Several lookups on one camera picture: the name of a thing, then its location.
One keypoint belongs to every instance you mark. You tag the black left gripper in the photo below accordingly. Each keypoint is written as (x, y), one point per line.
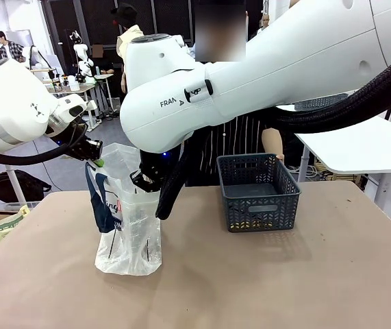
(84, 149)

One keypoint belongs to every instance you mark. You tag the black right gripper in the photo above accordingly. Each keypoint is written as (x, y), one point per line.
(149, 173)

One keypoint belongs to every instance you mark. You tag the dark grey plastic lattice basket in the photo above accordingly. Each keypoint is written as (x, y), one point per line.
(260, 209)

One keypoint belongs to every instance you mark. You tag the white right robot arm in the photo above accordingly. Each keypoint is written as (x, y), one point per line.
(250, 89)

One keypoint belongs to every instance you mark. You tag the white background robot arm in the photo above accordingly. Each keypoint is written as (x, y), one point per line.
(84, 58)
(34, 55)

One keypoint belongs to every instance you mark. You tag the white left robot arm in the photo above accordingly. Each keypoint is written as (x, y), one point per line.
(13, 103)

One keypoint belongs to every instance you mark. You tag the person's left forearm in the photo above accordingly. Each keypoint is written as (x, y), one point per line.
(272, 140)

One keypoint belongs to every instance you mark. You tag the black bag on floor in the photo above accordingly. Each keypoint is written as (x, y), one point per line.
(17, 186)

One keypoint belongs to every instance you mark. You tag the green and white paper bag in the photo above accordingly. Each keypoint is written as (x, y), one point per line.
(7, 226)

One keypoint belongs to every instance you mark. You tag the person's left hand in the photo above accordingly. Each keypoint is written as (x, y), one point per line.
(279, 157)

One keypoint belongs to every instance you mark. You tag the background work desk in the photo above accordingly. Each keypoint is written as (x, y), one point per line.
(85, 87)

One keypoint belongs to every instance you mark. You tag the white stand pole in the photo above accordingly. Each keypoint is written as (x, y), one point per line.
(15, 185)

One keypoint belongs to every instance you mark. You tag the person in black striped shirt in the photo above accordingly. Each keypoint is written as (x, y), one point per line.
(229, 137)

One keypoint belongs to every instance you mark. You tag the seated person in dark top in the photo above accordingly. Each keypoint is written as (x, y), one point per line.
(102, 61)

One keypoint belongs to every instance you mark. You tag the yellow packet inside basket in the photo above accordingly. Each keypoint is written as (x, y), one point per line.
(250, 225)

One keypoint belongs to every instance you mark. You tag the mannequin, cream jacket, black hat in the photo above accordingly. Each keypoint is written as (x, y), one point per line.
(126, 20)

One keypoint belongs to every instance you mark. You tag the person in plaid shirt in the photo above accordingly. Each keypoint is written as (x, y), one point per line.
(8, 48)

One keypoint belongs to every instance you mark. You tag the wooden rack under table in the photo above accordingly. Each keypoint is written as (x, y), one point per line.
(339, 171)

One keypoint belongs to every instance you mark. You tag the bald mannequin head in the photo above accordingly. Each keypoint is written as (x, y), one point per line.
(266, 22)

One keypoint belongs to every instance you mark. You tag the white side table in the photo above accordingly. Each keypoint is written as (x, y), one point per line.
(369, 147)

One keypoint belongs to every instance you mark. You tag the black tripod stand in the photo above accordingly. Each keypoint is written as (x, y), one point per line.
(388, 113)

